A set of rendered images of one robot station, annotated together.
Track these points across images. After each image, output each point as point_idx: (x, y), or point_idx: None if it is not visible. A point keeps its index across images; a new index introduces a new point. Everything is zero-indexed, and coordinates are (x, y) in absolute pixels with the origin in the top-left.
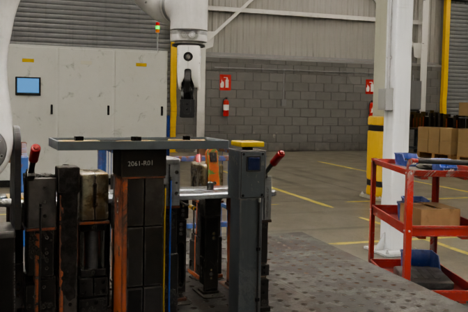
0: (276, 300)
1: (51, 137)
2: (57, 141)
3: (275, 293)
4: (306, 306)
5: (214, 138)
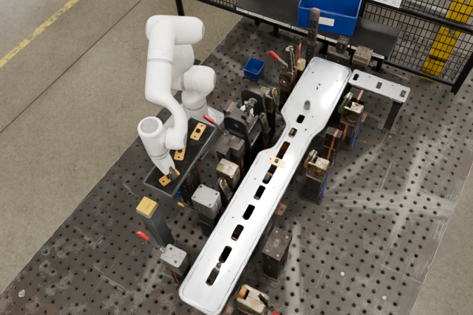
0: (181, 302)
1: (216, 128)
2: (191, 116)
3: (190, 314)
4: (161, 306)
5: (160, 190)
